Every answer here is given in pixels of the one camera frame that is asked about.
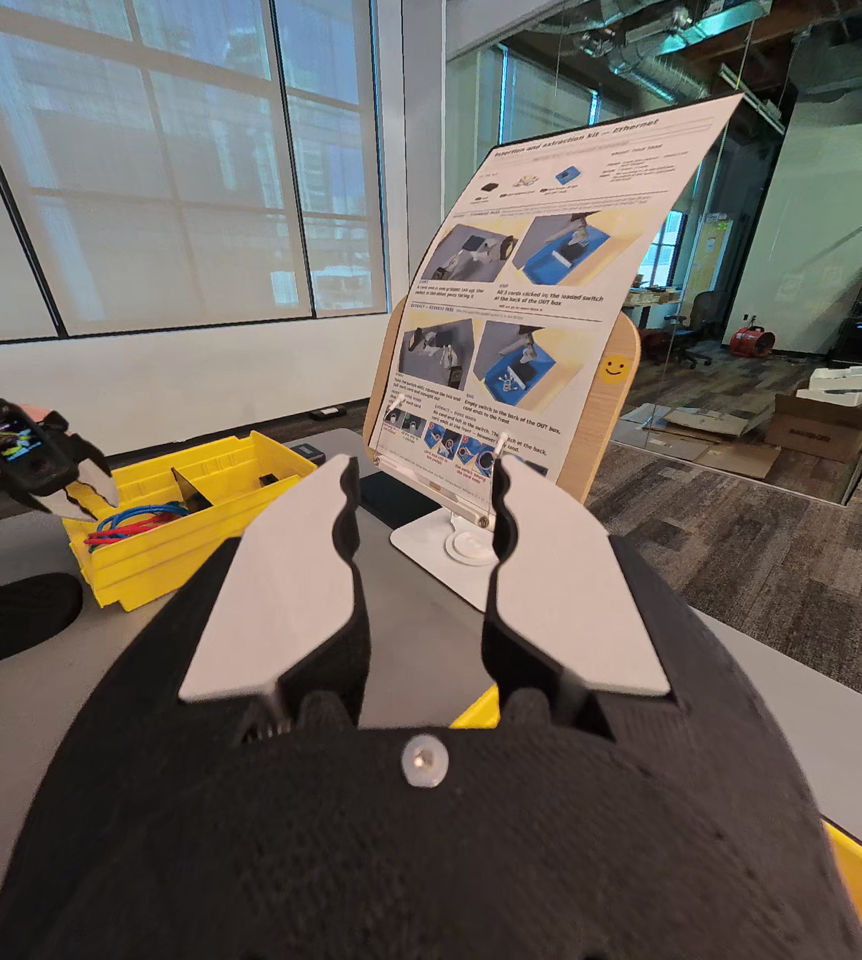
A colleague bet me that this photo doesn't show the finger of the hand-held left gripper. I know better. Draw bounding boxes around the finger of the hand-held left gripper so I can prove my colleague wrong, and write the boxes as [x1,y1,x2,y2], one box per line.
[80,451,122,510]
[44,483,100,524]

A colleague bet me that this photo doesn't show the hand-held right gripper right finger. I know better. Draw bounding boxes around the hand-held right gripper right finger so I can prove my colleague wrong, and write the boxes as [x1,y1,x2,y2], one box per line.
[481,453,673,730]

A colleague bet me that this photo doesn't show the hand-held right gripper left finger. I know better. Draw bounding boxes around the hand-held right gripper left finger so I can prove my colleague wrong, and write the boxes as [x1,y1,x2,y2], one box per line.
[178,453,372,730]

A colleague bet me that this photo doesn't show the blue ethernet cable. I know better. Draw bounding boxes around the blue ethernet cable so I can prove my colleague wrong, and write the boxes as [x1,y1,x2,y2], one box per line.
[97,501,192,535]

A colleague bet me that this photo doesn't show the red ethernet cable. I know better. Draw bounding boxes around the red ethernet cable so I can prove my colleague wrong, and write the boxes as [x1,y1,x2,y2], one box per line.
[84,519,177,546]

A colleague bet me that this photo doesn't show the yellow bin with divider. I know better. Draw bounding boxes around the yellow bin with divider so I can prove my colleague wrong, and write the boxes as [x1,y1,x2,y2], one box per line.
[63,431,319,612]

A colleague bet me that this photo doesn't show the black bin divider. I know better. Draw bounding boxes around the black bin divider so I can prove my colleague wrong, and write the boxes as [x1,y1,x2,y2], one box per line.
[172,468,214,515]

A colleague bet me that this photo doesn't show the black textured pad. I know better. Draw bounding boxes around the black textured pad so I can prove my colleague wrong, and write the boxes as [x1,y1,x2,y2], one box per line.
[0,572,85,681]

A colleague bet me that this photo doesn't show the black table mat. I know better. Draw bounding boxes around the black table mat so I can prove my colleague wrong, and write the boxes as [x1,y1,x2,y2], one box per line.
[359,472,448,531]

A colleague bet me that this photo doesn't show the white stand base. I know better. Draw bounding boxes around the white stand base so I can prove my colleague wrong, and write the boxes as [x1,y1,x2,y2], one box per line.
[389,506,503,612]

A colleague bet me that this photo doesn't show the flat cardboard sheets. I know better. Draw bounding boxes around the flat cardboard sheets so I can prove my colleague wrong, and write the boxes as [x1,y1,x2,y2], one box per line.
[618,405,783,481]

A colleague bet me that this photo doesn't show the brown cardboard box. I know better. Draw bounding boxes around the brown cardboard box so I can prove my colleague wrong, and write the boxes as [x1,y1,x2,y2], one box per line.
[764,390,862,464]

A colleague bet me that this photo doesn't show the red floor fan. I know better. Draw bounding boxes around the red floor fan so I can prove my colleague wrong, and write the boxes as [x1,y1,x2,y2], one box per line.
[727,324,777,360]

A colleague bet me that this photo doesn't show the black office chair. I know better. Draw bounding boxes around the black office chair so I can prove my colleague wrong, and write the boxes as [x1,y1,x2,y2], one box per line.
[663,291,726,370]

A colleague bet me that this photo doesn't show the wooden desk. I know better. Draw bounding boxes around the wooden desk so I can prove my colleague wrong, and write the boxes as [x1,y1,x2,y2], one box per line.
[622,287,683,331]

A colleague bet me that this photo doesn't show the large window with blinds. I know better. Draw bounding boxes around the large window with blinds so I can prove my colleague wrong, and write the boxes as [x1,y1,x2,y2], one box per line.
[0,0,390,348]

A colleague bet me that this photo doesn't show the white foam trays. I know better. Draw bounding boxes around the white foam trays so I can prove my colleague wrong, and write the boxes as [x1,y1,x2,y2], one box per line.
[797,365,862,408]

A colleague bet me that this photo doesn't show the printed instruction sheet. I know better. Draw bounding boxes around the printed instruction sheet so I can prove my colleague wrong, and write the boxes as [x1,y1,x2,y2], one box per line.
[369,93,745,519]

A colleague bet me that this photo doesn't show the silver ventilation ducts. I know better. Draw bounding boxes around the silver ventilation ducts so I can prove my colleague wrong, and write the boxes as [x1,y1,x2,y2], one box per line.
[528,0,862,136]

